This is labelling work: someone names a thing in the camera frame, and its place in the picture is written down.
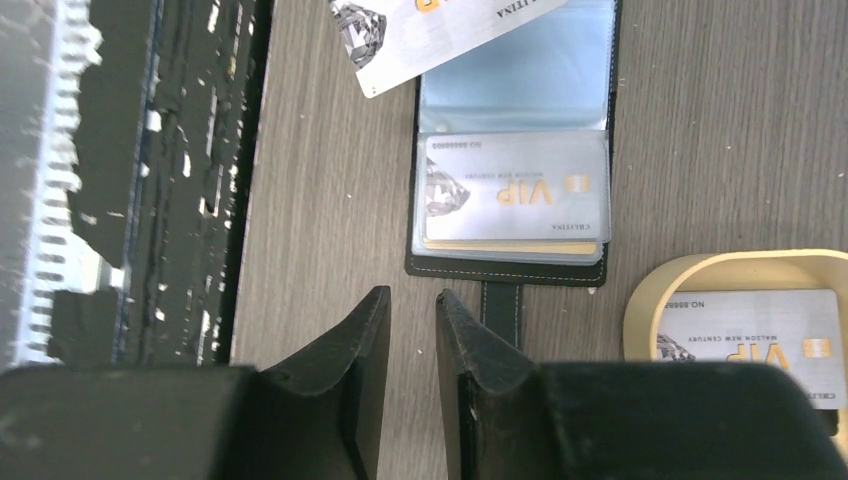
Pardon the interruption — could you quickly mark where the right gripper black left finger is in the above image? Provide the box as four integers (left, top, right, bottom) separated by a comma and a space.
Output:
1, 286, 391, 479

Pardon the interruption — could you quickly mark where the black leather card holder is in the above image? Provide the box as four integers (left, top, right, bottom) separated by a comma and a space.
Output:
405, 1, 621, 345

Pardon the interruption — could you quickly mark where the beige oval tray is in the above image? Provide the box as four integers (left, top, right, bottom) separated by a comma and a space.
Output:
621, 248, 848, 458

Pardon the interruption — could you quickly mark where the silver VIP credit card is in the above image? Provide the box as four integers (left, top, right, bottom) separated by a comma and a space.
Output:
327, 0, 567, 98

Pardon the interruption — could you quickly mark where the silver VIP card in tray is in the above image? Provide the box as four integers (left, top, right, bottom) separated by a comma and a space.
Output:
656, 289, 847, 410

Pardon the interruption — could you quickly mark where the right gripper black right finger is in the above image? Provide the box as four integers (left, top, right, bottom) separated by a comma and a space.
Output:
436, 290, 847, 479

